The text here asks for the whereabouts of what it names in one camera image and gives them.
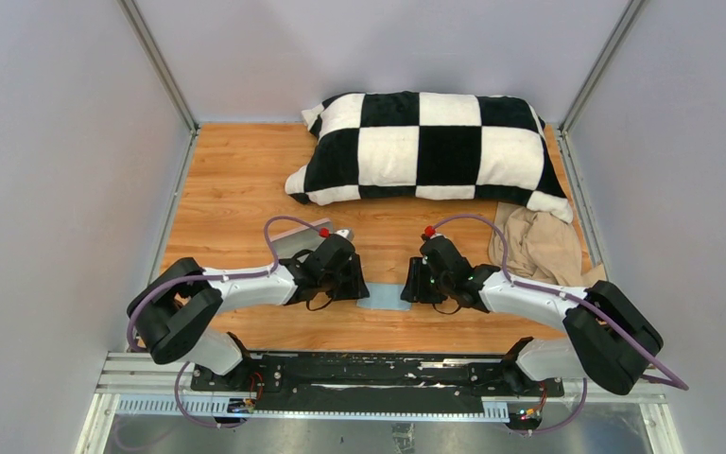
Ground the slotted aluminium rail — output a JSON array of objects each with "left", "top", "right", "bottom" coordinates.
[{"left": 96, "top": 351, "right": 666, "bottom": 425}]

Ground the black white checkered pillow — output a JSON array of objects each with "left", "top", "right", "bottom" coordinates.
[{"left": 285, "top": 91, "right": 574, "bottom": 222}]

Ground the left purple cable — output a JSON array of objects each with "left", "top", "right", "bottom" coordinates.
[{"left": 126, "top": 216, "right": 330, "bottom": 430}]

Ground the beige crumpled cloth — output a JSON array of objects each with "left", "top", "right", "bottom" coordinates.
[{"left": 494, "top": 202, "right": 607, "bottom": 287}]

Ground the blue lens cloth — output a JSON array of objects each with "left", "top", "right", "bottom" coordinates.
[{"left": 356, "top": 283, "right": 411, "bottom": 311}]

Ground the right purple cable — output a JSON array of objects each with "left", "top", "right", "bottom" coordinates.
[{"left": 425, "top": 213, "right": 690, "bottom": 437}]

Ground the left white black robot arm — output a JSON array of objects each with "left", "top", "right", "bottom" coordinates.
[{"left": 127, "top": 233, "right": 370, "bottom": 391}]

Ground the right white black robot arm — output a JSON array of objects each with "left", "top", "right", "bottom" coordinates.
[{"left": 402, "top": 235, "right": 664, "bottom": 395}]

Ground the pink glasses case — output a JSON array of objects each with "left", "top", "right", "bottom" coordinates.
[{"left": 264, "top": 216, "right": 335, "bottom": 260}]

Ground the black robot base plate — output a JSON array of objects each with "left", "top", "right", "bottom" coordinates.
[{"left": 179, "top": 349, "right": 564, "bottom": 421}]

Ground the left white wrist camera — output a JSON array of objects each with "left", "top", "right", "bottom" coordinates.
[{"left": 319, "top": 227, "right": 354, "bottom": 242}]

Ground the purple cable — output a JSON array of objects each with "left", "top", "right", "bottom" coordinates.
[
  {"left": 126, "top": 216, "right": 330, "bottom": 430},
  {"left": 425, "top": 213, "right": 690, "bottom": 437}
]

